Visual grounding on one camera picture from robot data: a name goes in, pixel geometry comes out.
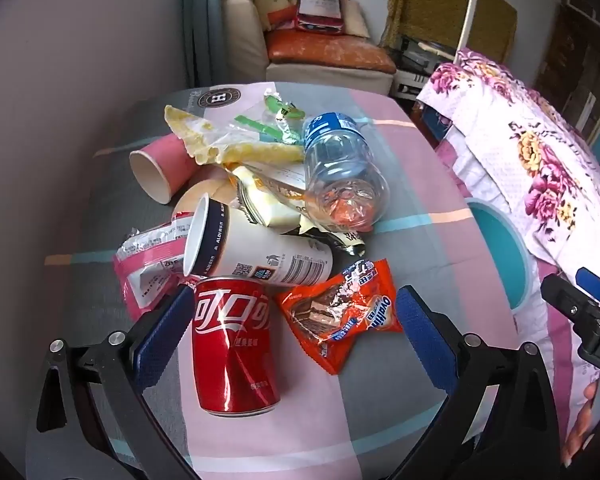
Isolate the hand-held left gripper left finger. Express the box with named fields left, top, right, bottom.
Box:
left=25, top=282, right=196, bottom=480

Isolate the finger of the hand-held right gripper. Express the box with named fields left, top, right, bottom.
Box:
left=576, top=266, right=600, bottom=308
left=540, top=274, right=600, bottom=322

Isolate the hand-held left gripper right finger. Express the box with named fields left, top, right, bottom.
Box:
left=390, top=285, right=561, bottom=480

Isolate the red cola can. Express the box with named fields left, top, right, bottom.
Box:
left=192, top=276, right=282, bottom=418

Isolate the pink snack packet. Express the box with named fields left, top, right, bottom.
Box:
left=112, top=212, right=201, bottom=321

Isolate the teal trash bin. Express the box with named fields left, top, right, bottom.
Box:
left=462, top=197, right=531, bottom=311

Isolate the orange snack wrapper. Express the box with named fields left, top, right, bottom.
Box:
left=276, top=258, right=405, bottom=376

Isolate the black foil wrapper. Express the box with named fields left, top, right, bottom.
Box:
left=280, top=220, right=368, bottom=261

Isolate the white paper cup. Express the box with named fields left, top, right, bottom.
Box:
left=182, top=194, right=334, bottom=288

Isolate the yellow white snack packet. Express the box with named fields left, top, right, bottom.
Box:
left=225, top=160, right=321, bottom=228

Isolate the clear plastic bottle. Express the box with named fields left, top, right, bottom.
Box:
left=301, top=111, right=391, bottom=233

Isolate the yellow wrapper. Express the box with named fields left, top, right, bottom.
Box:
left=163, top=105, right=306, bottom=166

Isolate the clear green-print plastic bag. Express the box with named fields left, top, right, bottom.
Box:
left=207, top=87, right=311, bottom=161

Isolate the person's right hand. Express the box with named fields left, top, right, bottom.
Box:
left=561, top=380, right=600, bottom=468

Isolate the floral pink bedsheet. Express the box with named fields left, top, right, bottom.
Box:
left=412, top=47, right=600, bottom=456

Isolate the dark wooden cabinet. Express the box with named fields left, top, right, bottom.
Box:
left=532, top=0, right=600, bottom=136

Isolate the black audio device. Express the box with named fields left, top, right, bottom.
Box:
left=392, top=35, right=456, bottom=97

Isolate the white pole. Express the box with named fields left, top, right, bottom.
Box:
left=457, top=0, right=479, bottom=63

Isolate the orange seat cushion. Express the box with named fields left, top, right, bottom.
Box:
left=266, top=30, right=397, bottom=67

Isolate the grey panel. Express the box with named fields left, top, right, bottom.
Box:
left=0, top=0, right=196, bottom=261

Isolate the cream leather armchair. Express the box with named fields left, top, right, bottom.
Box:
left=220, top=0, right=398, bottom=96

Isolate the cream pillow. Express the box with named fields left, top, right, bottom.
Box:
left=340, top=0, right=371, bottom=38

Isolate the yellow patterned cloth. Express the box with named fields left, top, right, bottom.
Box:
left=380, top=0, right=518, bottom=61

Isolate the red gift bag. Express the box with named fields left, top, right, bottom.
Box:
left=294, top=0, right=348, bottom=36

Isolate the yellow plush pillow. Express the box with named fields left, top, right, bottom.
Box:
left=254, top=0, right=303, bottom=31

